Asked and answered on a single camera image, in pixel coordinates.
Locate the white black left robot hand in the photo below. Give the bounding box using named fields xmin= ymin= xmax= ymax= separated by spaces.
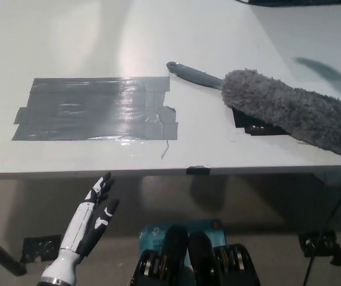
xmin=60 ymin=172 xmax=120 ymax=257

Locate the grey fluffy duster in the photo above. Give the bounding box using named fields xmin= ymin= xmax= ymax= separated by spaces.
xmin=166 ymin=60 xmax=341 ymax=157

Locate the teal box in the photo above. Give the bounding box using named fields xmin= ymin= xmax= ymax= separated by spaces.
xmin=137 ymin=219 xmax=227 ymax=260

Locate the large grey tape patch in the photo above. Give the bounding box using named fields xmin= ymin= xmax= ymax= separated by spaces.
xmin=11 ymin=76 xmax=179 ymax=141

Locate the black tape piece table edge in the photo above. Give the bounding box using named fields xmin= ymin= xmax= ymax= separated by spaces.
xmin=186 ymin=164 xmax=211 ymax=175

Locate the small black tape patch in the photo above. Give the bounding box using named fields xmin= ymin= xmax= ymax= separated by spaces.
xmin=231 ymin=105 xmax=292 ymax=137

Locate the black flat device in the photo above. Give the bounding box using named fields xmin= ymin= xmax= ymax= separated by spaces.
xmin=247 ymin=0 xmax=341 ymax=7

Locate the black cable under table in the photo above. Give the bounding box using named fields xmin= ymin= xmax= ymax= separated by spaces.
xmin=303 ymin=172 xmax=341 ymax=286

